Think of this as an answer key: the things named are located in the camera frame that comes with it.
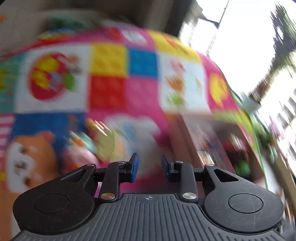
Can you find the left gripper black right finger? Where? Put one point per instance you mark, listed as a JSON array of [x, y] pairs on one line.
[[185, 174]]

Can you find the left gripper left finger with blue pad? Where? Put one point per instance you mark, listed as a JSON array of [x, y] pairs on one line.
[[115, 174]]

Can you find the pink cardboard box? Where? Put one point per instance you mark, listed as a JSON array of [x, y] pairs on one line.
[[202, 139]]

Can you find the colourful cartoon play mat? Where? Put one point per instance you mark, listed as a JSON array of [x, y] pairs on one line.
[[120, 86]]

